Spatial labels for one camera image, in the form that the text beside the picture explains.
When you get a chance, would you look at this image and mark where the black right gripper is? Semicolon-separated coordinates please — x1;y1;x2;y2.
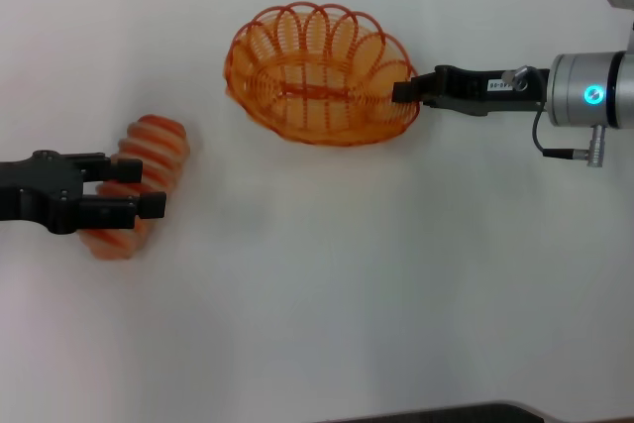
391;63;552;118

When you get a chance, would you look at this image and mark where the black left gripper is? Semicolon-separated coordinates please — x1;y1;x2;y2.
0;149;167;237

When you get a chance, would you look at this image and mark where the orange striped bread loaf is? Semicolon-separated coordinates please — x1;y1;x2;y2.
78;114;192;261

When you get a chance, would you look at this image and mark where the orange wire basket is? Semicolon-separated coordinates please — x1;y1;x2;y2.
225;2;420;147

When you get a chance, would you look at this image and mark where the dark robot torso edge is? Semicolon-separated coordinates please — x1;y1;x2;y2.
316;400;561;423

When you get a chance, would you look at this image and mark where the grey right gripper cable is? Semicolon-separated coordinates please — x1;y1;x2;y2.
532;109;606;169

